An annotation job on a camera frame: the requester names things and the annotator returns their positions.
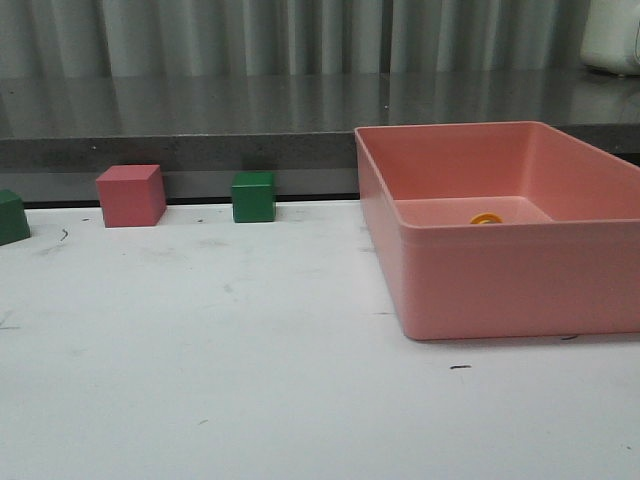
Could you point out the yellow mushroom push button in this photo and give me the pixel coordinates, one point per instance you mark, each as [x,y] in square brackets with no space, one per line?
[486,218]

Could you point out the green cube block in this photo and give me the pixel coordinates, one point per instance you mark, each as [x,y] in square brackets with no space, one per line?
[253,197]

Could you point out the pink plastic bin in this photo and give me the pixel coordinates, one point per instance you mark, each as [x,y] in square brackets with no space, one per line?
[564,261]

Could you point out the pink cube block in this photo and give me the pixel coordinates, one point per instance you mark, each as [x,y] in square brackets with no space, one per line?
[131,195]

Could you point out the dark grey counter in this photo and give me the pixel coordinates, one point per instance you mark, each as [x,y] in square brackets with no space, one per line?
[58,136]

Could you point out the green block at left edge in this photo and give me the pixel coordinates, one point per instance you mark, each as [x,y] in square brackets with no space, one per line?
[13,221]

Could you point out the white appliance on counter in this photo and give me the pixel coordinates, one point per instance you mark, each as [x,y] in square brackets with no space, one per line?
[610,40]

